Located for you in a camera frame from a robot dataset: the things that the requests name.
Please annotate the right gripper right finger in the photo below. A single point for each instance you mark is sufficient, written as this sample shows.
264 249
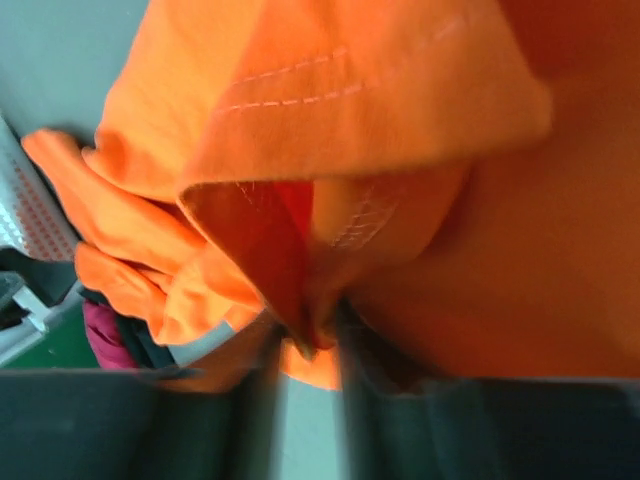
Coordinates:
402 422

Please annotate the white perforated plastic basket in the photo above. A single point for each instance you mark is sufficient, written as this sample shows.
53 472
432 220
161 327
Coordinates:
38 280

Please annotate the orange t shirt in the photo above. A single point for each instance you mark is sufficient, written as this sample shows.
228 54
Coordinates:
464 173

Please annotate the magenta folded t shirt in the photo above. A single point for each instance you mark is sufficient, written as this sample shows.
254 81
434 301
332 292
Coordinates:
104 337

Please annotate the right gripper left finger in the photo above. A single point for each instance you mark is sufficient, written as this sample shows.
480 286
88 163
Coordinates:
217 418

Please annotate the black folded t shirt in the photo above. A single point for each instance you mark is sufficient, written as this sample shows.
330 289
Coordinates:
137 339

